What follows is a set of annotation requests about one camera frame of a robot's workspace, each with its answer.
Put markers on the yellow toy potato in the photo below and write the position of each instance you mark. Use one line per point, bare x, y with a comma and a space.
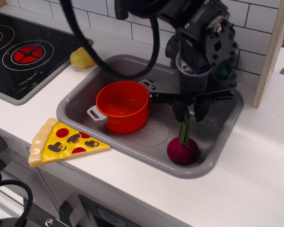
81, 59

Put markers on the grey plastic sink basin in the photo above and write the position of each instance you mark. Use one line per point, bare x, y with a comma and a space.
149, 143

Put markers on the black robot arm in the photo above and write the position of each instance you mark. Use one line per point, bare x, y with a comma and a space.
203, 42

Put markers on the black toy stovetop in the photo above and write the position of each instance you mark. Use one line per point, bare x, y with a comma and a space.
31, 56

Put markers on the red beet with green stems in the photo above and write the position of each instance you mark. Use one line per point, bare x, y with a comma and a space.
183, 150

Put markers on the orange toy pot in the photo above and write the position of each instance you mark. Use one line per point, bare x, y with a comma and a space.
121, 106

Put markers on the toy pizza slice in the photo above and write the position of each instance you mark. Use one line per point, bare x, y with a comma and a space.
57, 141

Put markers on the green toy broccoli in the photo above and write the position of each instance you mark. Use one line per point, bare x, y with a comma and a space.
223, 71

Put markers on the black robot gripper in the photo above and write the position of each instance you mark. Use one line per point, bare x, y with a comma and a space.
206, 38

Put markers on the light wooden side panel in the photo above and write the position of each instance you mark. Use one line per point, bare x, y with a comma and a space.
271, 56

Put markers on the black toy faucet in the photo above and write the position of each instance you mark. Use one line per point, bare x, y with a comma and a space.
120, 9

